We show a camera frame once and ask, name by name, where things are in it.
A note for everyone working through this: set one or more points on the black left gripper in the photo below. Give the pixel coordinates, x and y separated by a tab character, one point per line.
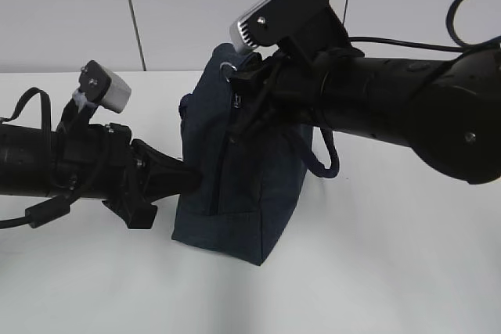
128	175

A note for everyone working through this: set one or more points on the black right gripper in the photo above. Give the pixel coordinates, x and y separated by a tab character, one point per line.
303	41

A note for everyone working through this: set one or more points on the dark blue fabric lunch bag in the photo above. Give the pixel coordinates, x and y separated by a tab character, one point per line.
249	189

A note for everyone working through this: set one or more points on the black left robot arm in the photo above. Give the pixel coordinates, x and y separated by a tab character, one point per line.
32	167

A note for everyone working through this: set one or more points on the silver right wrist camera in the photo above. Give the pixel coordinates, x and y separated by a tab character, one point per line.
239	30

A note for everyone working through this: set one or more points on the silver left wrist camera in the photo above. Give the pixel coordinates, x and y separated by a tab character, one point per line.
99	86

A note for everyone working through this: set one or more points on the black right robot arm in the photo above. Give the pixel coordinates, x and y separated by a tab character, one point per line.
446	111

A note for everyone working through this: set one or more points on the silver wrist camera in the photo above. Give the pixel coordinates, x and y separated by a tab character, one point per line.
239	30
99	86

